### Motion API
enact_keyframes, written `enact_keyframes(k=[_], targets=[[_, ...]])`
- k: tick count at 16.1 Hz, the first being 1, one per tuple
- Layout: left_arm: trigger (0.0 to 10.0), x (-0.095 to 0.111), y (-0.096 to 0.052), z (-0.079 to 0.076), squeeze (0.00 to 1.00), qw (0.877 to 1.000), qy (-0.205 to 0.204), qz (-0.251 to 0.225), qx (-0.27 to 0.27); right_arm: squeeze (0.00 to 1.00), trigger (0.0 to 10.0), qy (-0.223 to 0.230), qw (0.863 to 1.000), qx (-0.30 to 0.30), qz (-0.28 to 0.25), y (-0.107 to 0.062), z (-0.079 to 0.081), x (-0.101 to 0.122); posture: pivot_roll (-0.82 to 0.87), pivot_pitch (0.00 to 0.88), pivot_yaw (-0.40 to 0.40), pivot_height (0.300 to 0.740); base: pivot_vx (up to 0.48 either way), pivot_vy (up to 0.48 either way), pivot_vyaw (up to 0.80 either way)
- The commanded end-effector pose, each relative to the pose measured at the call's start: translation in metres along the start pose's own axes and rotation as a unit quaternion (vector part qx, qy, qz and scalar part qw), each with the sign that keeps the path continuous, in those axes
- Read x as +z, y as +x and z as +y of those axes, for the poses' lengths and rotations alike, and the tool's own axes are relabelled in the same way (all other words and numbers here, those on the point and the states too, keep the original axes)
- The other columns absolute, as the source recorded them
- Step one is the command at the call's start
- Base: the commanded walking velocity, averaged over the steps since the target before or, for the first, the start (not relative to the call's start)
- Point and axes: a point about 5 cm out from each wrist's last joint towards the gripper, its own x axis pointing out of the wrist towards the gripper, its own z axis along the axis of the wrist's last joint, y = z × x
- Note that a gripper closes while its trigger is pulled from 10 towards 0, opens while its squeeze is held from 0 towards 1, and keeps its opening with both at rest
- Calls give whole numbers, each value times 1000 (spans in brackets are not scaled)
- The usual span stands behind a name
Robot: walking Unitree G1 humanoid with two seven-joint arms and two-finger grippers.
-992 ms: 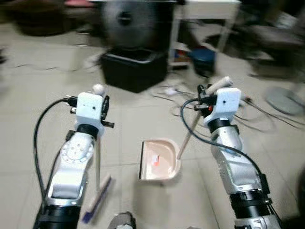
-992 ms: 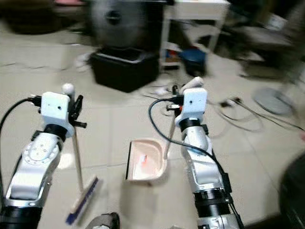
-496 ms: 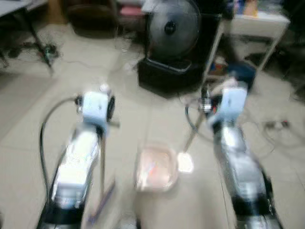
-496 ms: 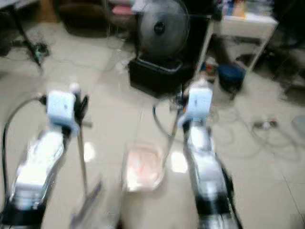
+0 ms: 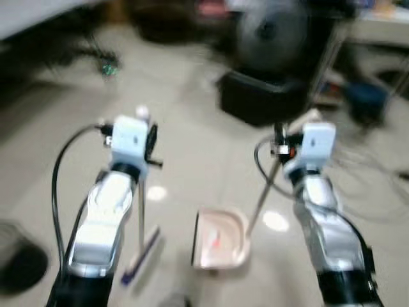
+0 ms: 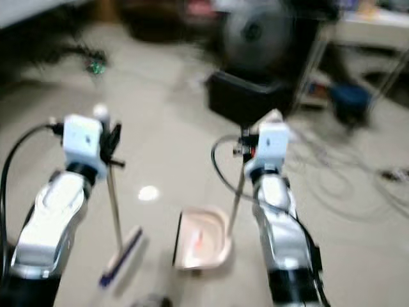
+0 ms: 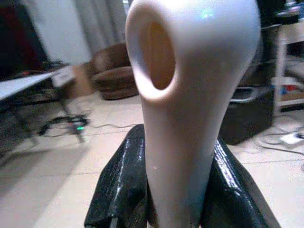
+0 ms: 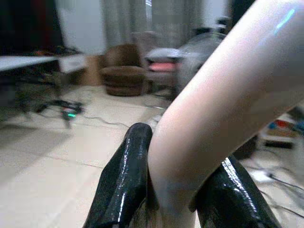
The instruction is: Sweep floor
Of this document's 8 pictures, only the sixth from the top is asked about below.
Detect beige plastic dustpan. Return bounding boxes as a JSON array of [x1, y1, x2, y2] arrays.
[[173, 109, 286, 272]]

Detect beige broom with blue bristles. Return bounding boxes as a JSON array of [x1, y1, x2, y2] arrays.
[[93, 104, 145, 288]]

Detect grey floor fan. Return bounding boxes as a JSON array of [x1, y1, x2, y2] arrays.
[[220, 3, 298, 72]]

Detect black box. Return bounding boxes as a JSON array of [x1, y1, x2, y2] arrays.
[[208, 69, 302, 127]]

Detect small green object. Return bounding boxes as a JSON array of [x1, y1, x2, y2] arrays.
[[89, 60, 107, 77]]

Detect bin with blue lid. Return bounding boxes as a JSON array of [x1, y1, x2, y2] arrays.
[[330, 83, 375, 126]]

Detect white table with metal legs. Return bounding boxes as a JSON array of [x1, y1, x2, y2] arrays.
[[294, 10, 409, 107]]

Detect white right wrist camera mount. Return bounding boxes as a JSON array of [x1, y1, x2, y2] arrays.
[[246, 121, 292, 177]]

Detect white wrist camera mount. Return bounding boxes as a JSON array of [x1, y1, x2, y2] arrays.
[[246, 121, 292, 177], [63, 114, 107, 180]]

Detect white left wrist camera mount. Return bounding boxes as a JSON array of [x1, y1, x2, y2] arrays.
[[63, 114, 107, 180]]

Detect grey floor cable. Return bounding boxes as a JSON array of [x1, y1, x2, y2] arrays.
[[294, 122, 409, 213]]

